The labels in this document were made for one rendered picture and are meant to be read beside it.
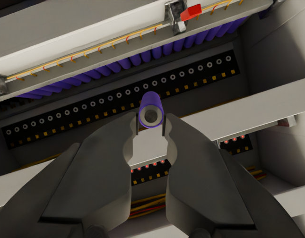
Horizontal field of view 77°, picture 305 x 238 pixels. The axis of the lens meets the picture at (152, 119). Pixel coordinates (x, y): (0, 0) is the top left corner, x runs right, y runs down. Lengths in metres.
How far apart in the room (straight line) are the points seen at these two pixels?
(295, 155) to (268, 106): 0.17
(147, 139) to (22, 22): 0.21
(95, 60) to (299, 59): 0.30
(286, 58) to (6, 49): 0.40
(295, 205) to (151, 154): 0.27
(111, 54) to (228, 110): 0.19
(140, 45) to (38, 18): 0.13
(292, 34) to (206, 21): 0.13
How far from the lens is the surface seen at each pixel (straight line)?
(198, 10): 0.20
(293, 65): 0.38
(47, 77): 0.33
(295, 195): 0.43
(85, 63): 0.31
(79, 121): 0.45
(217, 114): 0.29
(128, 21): 0.27
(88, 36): 0.27
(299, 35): 0.36
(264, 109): 0.31
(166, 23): 0.30
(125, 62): 0.34
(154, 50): 0.34
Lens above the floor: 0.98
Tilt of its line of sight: 19 degrees up
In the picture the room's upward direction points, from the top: 161 degrees clockwise
